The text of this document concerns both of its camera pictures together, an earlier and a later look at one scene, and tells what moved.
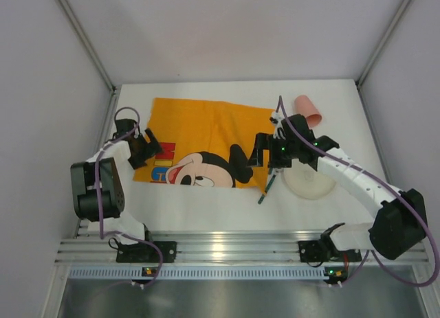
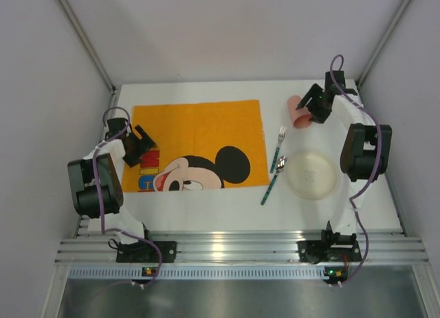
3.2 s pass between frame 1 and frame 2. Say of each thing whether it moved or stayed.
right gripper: moved
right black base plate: stayed
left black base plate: stayed
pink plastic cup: moved
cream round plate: stayed
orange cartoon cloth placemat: moved
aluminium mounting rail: stayed
